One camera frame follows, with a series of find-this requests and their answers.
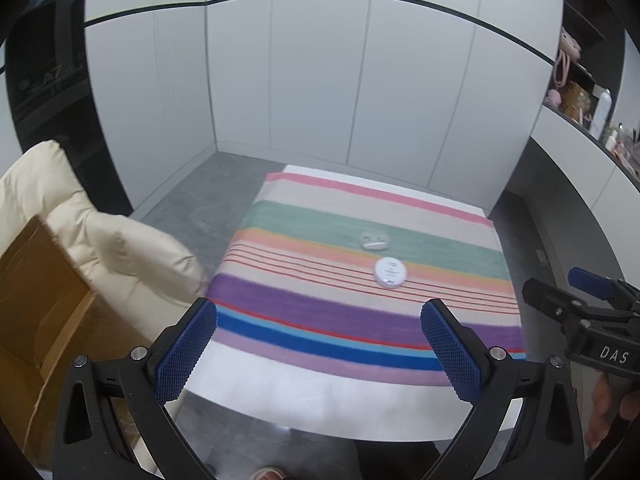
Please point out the white spray bottle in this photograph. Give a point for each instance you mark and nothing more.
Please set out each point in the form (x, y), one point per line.
(602, 112)

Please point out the white round lid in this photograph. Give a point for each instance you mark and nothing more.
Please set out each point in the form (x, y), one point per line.
(391, 272)

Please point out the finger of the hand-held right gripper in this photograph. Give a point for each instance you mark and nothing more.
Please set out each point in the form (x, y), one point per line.
(545, 297)
(592, 280)

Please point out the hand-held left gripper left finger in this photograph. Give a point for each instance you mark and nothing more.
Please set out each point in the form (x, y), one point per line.
(186, 350)

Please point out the black glossy wall panel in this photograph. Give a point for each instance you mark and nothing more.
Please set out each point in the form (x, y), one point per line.
(55, 105)

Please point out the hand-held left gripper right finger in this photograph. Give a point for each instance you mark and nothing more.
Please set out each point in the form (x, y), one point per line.
(452, 350)

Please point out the brown cardboard box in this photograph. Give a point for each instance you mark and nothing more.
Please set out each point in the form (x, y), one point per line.
(35, 310)

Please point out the pink plush toy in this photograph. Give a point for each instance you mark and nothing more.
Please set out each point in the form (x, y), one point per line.
(566, 55)

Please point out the striped colourful cloth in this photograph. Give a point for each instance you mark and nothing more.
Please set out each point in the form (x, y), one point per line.
(350, 305)

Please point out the white curved counter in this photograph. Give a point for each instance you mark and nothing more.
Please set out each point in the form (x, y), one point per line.
(575, 160)

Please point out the cream padded chair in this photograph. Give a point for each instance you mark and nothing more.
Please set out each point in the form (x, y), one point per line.
(125, 255)

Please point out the person's right hand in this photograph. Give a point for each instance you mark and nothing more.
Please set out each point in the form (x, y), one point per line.
(607, 412)

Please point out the clear round container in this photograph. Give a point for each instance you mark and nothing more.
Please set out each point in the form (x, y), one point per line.
(375, 241)

